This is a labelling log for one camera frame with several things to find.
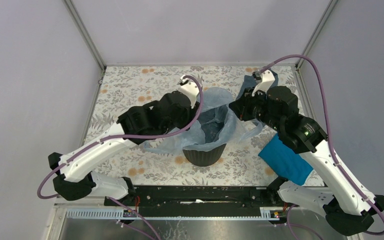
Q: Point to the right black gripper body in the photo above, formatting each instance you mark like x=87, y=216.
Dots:
x=255, y=107

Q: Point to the light blue plastic trash bag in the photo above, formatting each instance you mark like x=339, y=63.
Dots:
x=215, y=106

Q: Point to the black plastic trash bin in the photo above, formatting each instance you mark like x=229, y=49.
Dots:
x=206, y=154

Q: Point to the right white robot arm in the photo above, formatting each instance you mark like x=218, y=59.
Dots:
x=350, y=207

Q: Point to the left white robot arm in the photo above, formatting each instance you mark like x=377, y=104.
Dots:
x=73, y=176

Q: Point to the grey-blue crumpled cloth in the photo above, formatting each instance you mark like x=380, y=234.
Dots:
x=250, y=82

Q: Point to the bright blue folded cloth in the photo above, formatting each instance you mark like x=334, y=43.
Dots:
x=284, y=162

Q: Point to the floral patterned table mat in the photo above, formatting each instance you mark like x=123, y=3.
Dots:
x=123, y=87

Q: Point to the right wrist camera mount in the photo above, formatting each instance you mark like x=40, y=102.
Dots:
x=267, y=79

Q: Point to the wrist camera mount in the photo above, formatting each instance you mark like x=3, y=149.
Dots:
x=267, y=79
x=190, y=89

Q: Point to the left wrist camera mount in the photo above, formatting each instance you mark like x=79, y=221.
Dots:
x=190, y=89

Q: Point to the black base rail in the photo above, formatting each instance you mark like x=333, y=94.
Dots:
x=158, y=197

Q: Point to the white slotted cable duct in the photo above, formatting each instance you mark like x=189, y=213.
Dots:
x=183, y=213

